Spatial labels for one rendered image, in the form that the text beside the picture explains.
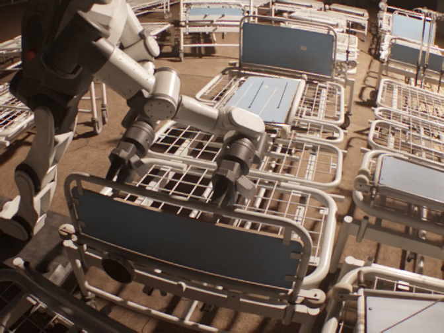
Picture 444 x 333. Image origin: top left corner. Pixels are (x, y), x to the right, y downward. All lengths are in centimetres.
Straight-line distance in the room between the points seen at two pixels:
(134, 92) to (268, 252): 51
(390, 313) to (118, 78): 94
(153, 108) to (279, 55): 197
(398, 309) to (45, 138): 121
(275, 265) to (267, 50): 204
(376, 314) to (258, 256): 39
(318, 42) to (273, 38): 33
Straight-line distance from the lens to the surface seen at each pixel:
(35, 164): 144
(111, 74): 90
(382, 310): 106
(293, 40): 277
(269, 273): 103
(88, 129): 320
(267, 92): 221
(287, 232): 92
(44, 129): 126
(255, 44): 283
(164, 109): 92
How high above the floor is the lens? 134
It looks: 31 degrees down
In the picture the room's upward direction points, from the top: straight up
